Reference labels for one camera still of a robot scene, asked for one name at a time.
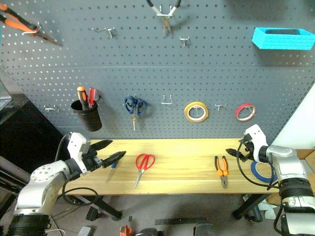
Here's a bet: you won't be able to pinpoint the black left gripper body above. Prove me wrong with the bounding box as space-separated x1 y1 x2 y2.
82 149 103 173

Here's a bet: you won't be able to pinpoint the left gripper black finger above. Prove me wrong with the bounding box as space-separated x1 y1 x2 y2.
101 150 127 169
89 139 114 153

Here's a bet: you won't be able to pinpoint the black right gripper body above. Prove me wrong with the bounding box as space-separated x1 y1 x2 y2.
240 141 255 160

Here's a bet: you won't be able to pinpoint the blue handled screwdriver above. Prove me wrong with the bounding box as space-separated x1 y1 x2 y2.
105 161 118 184

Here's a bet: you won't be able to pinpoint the orange black combination pliers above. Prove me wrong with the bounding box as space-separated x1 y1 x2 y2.
214 155 229 189

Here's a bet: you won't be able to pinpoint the red handled scissors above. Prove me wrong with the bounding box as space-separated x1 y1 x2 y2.
134 153 156 189

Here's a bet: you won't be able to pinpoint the grey pegboard wall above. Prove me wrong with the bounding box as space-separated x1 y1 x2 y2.
0 0 315 146

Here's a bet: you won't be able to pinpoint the blue tape roll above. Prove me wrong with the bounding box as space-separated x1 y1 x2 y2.
251 161 279 183

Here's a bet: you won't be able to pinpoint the black plastic cup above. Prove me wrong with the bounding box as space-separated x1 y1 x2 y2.
70 99 103 132

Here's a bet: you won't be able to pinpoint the red tape roll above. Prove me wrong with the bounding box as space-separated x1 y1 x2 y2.
235 103 257 122

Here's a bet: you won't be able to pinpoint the black table leg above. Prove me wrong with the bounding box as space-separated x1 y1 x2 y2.
232 194 271 220
70 195 123 221

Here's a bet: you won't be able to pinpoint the red screwdriver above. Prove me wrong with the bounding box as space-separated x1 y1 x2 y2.
88 88 98 110

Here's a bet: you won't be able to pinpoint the small black floor device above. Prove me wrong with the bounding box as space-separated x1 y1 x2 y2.
86 206 100 222

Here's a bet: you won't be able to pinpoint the light blue crumpled cloth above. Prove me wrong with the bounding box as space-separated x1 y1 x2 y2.
258 201 279 219

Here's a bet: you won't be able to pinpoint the brown cardboard box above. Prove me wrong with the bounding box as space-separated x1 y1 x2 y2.
294 148 315 162

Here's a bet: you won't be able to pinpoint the yellow tape roll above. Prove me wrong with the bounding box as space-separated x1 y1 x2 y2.
184 101 210 123

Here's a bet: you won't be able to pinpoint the grey floor box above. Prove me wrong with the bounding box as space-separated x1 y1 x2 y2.
78 226 95 236

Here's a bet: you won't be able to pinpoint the dark rounded shape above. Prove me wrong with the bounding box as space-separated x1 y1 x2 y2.
136 228 165 236

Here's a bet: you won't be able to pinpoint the black flat floor strip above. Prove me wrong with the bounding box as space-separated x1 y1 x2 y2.
154 217 207 226

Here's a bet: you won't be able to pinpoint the blue plastic bin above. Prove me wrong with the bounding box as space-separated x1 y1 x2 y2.
251 27 315 51

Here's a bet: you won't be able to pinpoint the orange black long-nose pliers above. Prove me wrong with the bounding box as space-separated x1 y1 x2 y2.
0 3 63 47

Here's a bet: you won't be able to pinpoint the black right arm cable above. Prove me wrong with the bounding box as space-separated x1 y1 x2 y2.
236 142 280 190

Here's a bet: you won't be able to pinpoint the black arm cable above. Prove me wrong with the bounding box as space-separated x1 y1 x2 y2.
236 142 280 190
58 177 99 207

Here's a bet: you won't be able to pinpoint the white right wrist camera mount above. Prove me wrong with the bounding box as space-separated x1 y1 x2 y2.
244 124 269 163

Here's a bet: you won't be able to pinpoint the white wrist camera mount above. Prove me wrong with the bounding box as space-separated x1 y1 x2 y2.
244 124 269 163
66 132 91 176

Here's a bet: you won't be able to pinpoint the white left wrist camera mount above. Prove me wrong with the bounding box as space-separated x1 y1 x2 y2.
66 132 91 176

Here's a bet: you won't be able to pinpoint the grey left wrist camera cable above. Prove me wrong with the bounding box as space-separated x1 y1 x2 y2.
55 134 71 161

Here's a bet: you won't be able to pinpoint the blue handled scissors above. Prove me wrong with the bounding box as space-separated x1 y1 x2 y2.
124 95 148 131

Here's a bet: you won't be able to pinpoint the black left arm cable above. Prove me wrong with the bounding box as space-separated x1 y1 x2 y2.
58 177 99 207

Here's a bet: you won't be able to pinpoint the black handled needle-nose pliers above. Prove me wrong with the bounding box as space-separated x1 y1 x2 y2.
145 0 182 37

